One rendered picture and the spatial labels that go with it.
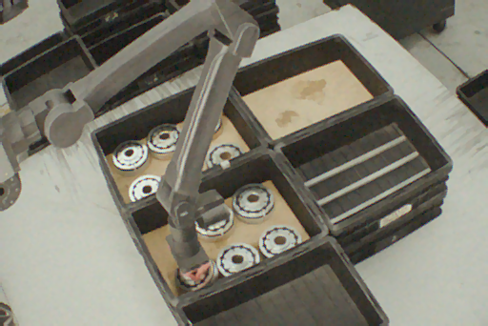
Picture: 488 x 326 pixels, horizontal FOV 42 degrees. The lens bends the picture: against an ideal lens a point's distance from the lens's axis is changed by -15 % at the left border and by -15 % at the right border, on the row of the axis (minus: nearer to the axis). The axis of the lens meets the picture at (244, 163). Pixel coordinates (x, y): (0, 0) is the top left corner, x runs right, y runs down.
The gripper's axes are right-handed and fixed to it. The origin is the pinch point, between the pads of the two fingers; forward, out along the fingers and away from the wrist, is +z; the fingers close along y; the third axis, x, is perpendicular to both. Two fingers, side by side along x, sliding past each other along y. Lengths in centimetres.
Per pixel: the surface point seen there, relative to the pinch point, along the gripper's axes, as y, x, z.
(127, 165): 39.6, 1.7, 2.1
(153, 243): 15.0, 4.2, 5.5
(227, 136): 37.5, -26.7, 3.6
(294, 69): 49, -53, -1
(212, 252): 6.0, -7.7, 5.0
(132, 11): 158, -34, 36
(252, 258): -2.4, -14.3, 1.5
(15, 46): 245, 23, 87
